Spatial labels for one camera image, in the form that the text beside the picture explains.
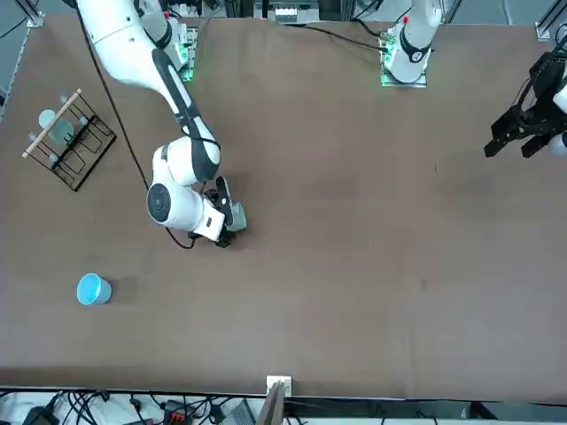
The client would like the black wire cup rack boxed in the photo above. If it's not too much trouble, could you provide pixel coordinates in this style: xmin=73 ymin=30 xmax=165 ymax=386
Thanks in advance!
xmin=21 ymin=88 xmax=118 ymax=193

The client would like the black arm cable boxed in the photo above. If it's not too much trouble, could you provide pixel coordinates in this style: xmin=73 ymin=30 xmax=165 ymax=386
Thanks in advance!
xmin=283 ymin=19 xmax=391 ymax=52
xmin=75 ymin=0 xmax=198 ymax=250

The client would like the long black power brick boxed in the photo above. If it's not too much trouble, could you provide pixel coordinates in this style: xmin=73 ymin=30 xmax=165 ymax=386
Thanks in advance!
xmin=22 ymin=403 xmax=59 ymax=425

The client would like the white terminal box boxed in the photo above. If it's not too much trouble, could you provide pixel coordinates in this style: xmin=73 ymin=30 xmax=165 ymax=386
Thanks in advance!
xmin=267 ymin=1 xmax=312 ymax=24

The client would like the finned grey power brick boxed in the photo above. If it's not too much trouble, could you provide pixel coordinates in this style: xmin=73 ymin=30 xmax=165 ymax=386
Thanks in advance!
xmin=224 ymin=399 xmax=257 ymax=425

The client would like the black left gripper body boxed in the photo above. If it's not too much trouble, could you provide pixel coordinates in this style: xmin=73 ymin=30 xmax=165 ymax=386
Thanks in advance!
xmin=526 ymin=50 xmax=567 ymax=120

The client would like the pale green plastic cup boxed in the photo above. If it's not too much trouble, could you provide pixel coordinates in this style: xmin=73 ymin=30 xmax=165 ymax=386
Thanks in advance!
xmin=227 ymin=200 xmax=249 ymax=232

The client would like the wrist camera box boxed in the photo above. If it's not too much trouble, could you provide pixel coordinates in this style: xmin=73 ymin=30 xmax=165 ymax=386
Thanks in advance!
xmin=214 ymin=175 xmax=235 ymax=226

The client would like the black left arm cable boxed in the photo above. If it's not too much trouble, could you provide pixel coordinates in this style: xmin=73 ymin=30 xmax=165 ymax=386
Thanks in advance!
xmin=283 ymin=19 xmax=391 ymax=52

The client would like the aluminium frame corner bracket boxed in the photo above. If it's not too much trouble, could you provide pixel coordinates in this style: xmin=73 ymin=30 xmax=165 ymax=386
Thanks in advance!
xmin=534 ymin=0 xmax=567 ymax=42
xmin=25 ymin=0 xmax=46 ymax=29

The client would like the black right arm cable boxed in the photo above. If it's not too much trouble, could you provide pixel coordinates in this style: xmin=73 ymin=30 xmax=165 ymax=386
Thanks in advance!
xmin=75 ymin=0 xmax=198 ymax=250

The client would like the blue plastic cup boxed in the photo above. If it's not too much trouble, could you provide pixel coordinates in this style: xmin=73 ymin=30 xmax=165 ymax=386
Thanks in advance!
xmin=76 ymin=273 xmax=113 ymax=306

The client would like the aluminium frame post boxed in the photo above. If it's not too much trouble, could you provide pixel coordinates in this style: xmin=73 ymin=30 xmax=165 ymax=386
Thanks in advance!
xmin=256 ymin=375 xmax=294 ymax=425

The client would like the black red power strip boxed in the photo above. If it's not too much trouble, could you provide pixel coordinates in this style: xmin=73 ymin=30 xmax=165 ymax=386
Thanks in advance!
xmin=159 ymin=398 xmax=188 ymax=425

